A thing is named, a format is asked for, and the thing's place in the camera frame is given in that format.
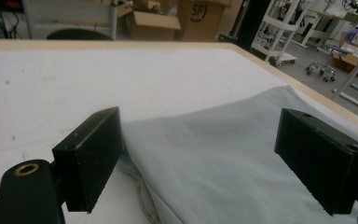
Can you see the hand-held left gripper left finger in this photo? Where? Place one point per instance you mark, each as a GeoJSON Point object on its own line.
{"type": "Point", "coordinates": [87, 161]}

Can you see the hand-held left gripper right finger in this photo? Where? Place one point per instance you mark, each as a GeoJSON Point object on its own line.
{"type": "Point", "coordinates": [320, 161]}

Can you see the grey printed t-shirt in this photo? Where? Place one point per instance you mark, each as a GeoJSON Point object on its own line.
{"type": "Point", "coordinates": [214, 155]}

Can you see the white table mat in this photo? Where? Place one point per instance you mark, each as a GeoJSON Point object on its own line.
{"type": "Point", "coordinates": [105, 77]}

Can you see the chrome chair base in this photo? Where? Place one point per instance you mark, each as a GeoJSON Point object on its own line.
{"type": "Point", "coordinates": [321, 68]}

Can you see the white metal rack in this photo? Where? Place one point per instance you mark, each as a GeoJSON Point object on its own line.
{"type": "Point", "coordinates": [276, 31]}
{"type": "Point", "coordinates": [355, 71]}

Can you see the black round stool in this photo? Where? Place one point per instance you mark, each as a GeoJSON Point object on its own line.
{"type": "Point", "coordinates": [79, 34]}

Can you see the open cardboard box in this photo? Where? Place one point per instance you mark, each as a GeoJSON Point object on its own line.
{"type": "Point", "coordinates": [150, 26]}

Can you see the large cardboard box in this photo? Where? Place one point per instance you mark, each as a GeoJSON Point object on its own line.
{"type": "Point", "coordinates": [202, 21]}

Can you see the black metal post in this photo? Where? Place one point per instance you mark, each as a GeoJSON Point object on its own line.
{"type": "Point", "coordinates": [251, 21]}

